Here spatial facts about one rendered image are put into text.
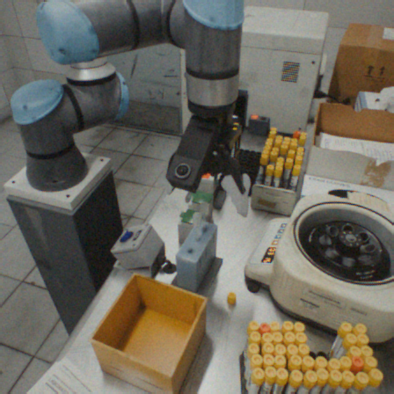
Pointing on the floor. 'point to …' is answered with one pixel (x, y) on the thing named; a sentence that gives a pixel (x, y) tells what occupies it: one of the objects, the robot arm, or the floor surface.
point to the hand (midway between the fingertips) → (204, 208)
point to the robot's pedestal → (72, 245)
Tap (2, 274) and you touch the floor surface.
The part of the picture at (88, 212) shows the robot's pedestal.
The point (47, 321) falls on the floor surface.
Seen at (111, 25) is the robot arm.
